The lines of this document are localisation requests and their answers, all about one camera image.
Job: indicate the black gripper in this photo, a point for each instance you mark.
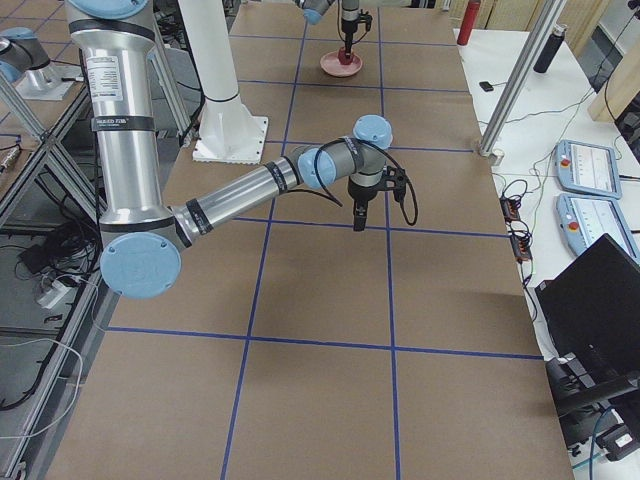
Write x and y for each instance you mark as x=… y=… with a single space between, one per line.
x=349 y=23
x=361 y=194

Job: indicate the red apple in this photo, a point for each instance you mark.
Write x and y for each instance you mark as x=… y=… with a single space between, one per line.
x=344 y=59

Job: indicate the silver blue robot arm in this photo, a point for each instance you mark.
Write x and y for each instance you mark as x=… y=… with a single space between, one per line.
x=348 y=17
x=143 y=238

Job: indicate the pink plate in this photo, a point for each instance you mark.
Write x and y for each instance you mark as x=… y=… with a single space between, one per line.
x=332 y=64

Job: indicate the red bottle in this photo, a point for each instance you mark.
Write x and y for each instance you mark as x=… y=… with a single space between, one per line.
x=468 y=22

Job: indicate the small black square sensor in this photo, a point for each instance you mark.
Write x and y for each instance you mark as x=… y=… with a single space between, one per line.
x=486 y=86

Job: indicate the orange black usb hub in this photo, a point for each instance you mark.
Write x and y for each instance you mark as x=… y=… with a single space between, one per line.
x=519 y=233

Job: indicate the black bottle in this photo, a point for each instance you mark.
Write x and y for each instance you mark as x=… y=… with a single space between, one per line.
x=550 y=49

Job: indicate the near blue teach pendant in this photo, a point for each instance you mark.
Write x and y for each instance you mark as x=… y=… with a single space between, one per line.
x=585 y=218

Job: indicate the blue teach pendant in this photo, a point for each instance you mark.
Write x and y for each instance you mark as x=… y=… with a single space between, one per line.
x=585 y=218
x=587 y=169

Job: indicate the far blue teach pendant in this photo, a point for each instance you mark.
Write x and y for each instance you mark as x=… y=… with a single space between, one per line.
x=587 y=169

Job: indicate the black laptop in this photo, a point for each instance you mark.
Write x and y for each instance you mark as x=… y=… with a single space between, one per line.
x=594 y=302

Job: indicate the white power adapter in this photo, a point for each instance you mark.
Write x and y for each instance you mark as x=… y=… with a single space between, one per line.
x=52 y=294

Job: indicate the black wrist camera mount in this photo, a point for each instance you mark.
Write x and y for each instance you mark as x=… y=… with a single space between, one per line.
x=366 y=19
x=395 y=180

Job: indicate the white camera stand base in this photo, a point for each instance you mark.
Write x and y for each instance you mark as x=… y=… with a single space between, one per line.
x=228 y=132

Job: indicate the aluminium frame post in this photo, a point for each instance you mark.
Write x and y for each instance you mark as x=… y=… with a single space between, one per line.
x=532 y=48
x=42 y=125

